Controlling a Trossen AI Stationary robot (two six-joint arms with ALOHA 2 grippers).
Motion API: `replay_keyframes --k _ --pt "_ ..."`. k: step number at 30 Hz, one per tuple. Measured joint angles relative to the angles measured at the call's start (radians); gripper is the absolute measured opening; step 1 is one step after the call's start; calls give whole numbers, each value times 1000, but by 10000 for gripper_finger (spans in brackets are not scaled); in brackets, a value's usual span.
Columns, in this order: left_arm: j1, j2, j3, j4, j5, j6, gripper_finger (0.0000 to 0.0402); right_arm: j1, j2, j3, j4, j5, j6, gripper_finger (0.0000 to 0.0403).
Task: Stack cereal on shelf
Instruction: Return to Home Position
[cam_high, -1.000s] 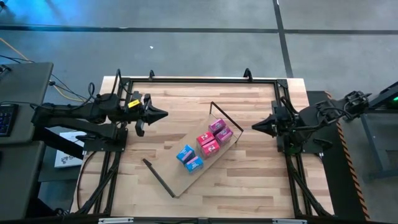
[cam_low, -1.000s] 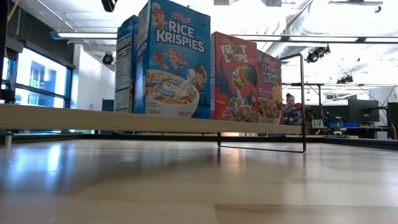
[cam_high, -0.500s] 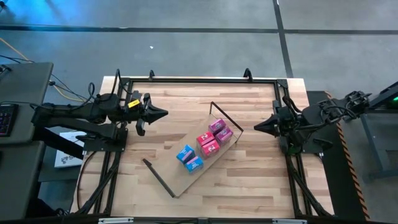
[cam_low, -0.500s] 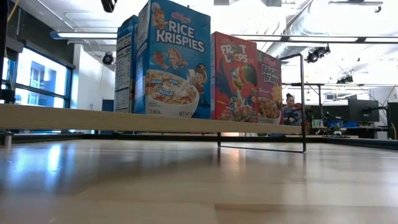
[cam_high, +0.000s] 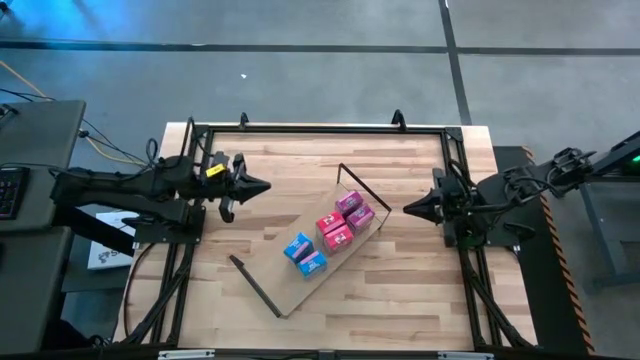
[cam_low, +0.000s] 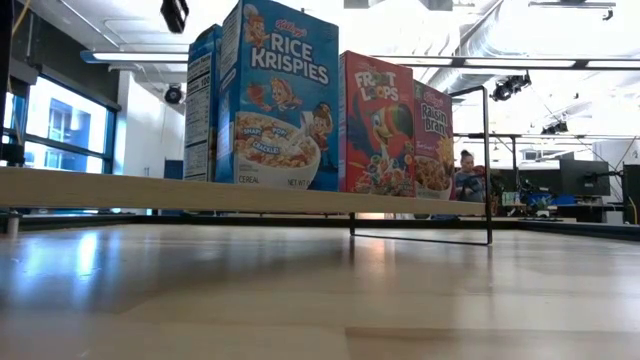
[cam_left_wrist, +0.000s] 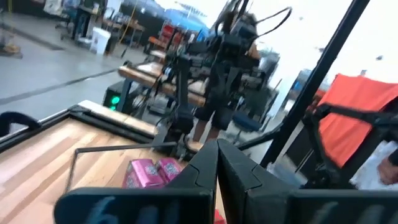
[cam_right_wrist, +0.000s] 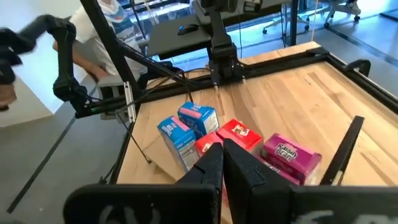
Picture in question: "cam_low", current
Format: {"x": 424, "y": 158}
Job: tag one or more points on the round black ceiling device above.
{"x": 173, "y": 94}

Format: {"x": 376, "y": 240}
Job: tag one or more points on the long LED light bar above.
{"x": 140, "y": 57}

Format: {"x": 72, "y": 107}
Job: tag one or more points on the black overhead camera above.
{"x": 555, "y": 128}
{"x": 507, "y": 89}

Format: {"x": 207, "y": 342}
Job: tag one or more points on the black rig post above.
{"x": 5, "y": 50}

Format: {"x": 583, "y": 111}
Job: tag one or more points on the Raisin Bran cereal box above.
{"x": 434, "y": 130}

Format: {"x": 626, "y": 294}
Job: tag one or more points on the small potted plant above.
{"x": 541, "y": 202}

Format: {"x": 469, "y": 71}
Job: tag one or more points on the black metal shelf frame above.
{"x": 485, "y": 150}

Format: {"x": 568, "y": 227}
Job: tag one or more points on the small grey post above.
{"x": 12, "y": 224}

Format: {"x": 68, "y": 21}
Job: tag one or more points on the large window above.
{"x": 65, "y": 120}

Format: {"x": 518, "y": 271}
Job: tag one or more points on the person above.
{"x": 467, "y": 180}

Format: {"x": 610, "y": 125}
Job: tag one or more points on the silver ventilation duct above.
{"x": 500, "y": 35}

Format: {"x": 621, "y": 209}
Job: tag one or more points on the Froot Loops cereal box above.
{"x": 375, "y": 125}

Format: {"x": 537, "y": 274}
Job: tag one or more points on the Rice Krispies cereal box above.
{"x": 280, "y": 100}
{"x": 200, "y": 110}

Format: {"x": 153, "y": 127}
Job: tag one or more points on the wooden shelf board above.
{"x": 150, "y": 192}

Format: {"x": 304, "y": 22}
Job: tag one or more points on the black computer monitor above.
{"x": 631, "y": 195}
{"x": 582, "y": 177}

